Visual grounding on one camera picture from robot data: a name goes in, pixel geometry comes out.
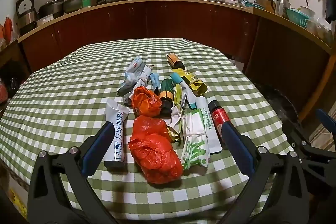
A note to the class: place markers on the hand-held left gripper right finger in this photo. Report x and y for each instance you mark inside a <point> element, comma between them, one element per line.
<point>236,146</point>

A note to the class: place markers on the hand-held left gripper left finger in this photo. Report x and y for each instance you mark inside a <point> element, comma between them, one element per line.
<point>97,146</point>

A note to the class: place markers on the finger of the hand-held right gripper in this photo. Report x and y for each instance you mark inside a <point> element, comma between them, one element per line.
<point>296,132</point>
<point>326,120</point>

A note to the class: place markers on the bin with black bag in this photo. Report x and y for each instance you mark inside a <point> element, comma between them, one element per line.
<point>281,103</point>

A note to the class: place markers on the green and white packet bundle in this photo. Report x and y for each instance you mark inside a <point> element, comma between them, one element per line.
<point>195,151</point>

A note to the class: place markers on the large red plastic bag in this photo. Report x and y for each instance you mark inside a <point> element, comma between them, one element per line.
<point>155,153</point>

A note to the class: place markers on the light blue tube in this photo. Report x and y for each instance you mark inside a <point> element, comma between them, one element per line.
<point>154,79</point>

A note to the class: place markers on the brown bottle with orange label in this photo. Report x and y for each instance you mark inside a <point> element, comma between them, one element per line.
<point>173,59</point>

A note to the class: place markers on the white tube with blue print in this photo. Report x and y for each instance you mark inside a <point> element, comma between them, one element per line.
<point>116,132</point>

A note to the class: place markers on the teal cap white tube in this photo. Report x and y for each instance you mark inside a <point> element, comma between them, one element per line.
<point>211,132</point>

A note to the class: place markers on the red label bottle black cap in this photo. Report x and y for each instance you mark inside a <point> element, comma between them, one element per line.
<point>221,115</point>

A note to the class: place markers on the green checked tablecloth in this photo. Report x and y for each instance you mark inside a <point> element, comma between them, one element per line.
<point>65,98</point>

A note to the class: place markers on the gold foil wrapper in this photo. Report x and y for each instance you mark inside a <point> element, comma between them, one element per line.
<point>173,134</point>

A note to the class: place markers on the small orange plastic bag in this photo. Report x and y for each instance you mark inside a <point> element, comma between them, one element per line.
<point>144,103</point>

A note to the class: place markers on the grey flat packet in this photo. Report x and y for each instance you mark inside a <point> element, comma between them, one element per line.
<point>126,88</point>

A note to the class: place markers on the white crumpled paper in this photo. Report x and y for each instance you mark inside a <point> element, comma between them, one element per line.
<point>175,119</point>

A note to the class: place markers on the yellow crumpled packet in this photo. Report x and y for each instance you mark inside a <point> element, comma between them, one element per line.
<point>198,85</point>

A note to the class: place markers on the yellow-green stick packet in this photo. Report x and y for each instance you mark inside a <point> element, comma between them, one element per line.
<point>178,95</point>

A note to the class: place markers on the white stick packet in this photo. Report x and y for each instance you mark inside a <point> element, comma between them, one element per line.
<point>145,73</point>

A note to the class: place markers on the white and blue crumpled packet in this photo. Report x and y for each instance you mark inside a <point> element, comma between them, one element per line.
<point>134,66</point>

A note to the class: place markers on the green bottle with orange label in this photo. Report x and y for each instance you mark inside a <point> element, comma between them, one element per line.
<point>167,88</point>

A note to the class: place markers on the teal plastic basket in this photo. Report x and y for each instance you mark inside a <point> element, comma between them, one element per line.
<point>296,18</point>

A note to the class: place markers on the white bowl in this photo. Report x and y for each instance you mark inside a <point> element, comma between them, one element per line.
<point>307,11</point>

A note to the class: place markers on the dark hanging cloth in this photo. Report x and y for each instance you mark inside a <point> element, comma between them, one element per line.
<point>329,1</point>

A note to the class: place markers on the steel kettle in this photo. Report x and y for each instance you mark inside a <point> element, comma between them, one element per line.
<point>281,5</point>

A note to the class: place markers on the wooden kitchen countertop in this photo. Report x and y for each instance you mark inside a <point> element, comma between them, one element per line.
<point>65,18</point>

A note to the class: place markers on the wooden cutting board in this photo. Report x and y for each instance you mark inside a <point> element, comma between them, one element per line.
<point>263,3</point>

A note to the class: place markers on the teal shallow dish rack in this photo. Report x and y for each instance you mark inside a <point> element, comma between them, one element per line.
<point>254,5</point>

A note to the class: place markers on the brown lower cabinets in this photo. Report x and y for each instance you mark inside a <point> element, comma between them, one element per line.
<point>157,19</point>

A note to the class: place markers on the grey metal basin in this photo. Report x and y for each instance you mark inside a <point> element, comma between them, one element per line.
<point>73,5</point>

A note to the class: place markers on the dark pot with lid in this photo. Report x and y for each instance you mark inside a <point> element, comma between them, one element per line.
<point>51,8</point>

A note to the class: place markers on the rice cooker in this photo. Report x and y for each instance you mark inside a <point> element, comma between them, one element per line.
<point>26,16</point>

